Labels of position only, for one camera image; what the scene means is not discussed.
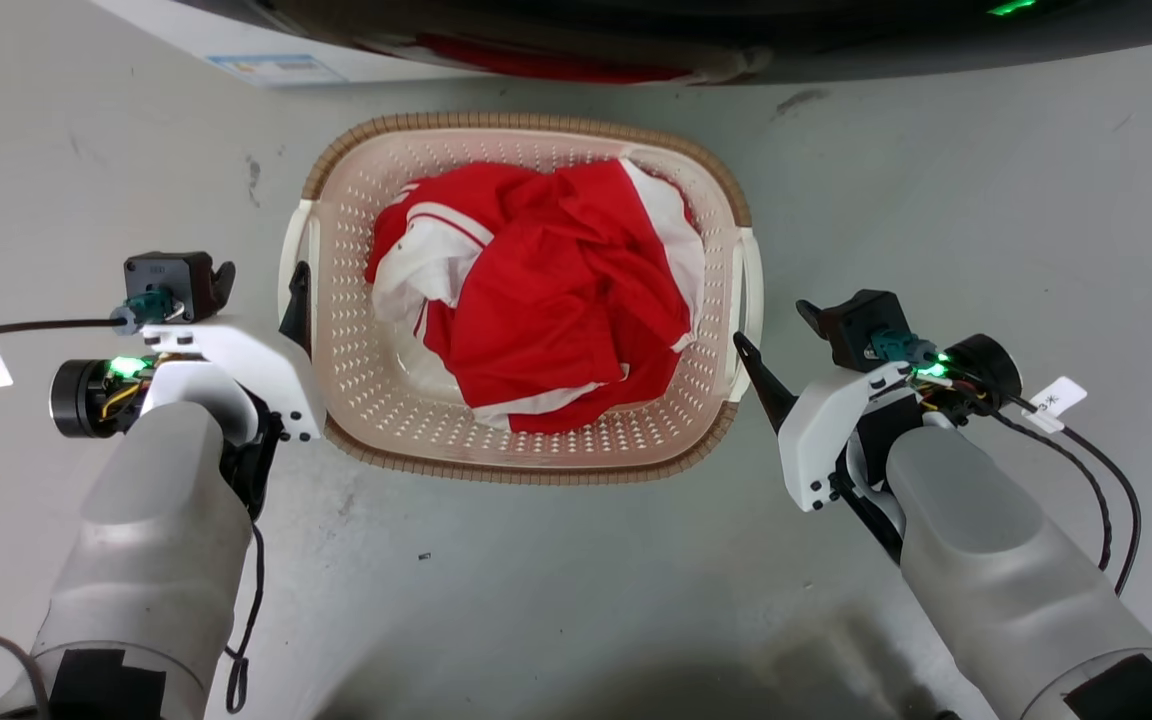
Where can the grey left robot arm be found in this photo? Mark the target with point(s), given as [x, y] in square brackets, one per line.
[156, 560]

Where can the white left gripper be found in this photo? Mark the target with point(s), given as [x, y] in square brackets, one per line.
[256, 370]

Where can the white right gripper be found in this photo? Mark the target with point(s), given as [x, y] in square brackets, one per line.
[826, 430]

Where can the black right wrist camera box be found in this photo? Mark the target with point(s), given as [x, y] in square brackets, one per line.
[861, 325]

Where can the red cloth in washer drum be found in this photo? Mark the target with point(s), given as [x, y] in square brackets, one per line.
[556, 65]

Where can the white washing machine body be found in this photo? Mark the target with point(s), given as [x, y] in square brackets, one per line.
[186, 35]

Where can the blue white energy label sticker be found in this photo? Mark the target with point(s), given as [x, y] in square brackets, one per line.
[276, 68]

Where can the green indicator light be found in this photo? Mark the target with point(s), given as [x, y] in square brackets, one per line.
[1011, 7]

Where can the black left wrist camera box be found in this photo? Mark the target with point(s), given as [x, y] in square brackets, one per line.
[176, 280]

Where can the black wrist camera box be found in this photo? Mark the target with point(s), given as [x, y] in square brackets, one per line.
[861, 325]
[176, 280]

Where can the red and white garment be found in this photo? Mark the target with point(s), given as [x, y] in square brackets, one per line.
[546, 300]

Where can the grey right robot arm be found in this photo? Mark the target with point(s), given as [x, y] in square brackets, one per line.
[996, 560]

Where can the beige laundry basket brown rim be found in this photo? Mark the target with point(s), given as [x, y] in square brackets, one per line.
[356, 400]

